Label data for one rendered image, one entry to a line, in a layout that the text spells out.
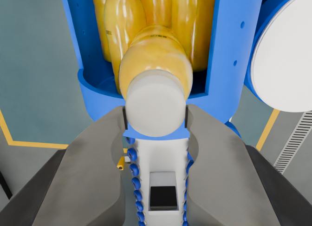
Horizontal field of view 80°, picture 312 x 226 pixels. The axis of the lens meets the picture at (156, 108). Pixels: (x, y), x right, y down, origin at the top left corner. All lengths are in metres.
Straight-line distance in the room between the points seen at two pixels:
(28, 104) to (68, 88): 0.42
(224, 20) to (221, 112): 0.12
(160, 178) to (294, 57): 0.56
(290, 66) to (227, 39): 0.29
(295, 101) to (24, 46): 1.68
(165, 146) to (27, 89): 1.47
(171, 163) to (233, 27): 0.59
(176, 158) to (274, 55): 0.45
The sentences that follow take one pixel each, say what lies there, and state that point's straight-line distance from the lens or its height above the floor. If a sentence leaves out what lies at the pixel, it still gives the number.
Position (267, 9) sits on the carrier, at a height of 1.00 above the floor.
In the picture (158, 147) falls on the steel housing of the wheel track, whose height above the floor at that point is 0.93.
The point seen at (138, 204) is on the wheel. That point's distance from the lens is 0.87.
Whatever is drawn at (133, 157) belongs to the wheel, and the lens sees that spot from 0.64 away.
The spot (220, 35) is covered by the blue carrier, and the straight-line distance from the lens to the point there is 0.22.
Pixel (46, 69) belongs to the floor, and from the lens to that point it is 1.75.
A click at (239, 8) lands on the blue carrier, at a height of 1.21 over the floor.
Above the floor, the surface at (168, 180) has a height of 0.97.
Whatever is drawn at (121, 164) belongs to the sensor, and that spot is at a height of 0.94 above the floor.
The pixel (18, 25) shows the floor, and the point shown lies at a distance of 1.74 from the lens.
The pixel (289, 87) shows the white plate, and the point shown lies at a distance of 0.52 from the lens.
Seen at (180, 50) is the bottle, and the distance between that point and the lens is 0.16.
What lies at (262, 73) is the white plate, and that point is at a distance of 0.47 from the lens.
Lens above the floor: 1.43
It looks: 59 degrees down
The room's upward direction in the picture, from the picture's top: 179 degrees counter-clockwise
